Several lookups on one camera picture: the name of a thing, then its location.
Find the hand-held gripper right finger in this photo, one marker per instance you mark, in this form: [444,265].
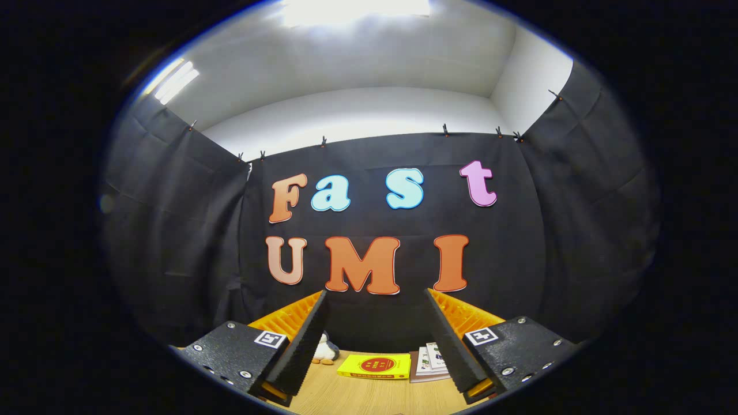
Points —
[447,346]

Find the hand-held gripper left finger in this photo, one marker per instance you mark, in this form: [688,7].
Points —
[305,346]

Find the penguin plush toy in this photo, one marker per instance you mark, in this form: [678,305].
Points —
[326,350]

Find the yellow book with red circle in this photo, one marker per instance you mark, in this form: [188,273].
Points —
[375,366]

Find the black backdrop cloth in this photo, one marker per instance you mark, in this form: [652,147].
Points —
[519,259]

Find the row of small cloth clips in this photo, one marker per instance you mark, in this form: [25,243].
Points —
[445,130]

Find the ceiling light strip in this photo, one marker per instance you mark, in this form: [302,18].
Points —
[176,83]

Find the ceiling light panel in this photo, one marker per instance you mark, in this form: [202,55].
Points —
[354,10]

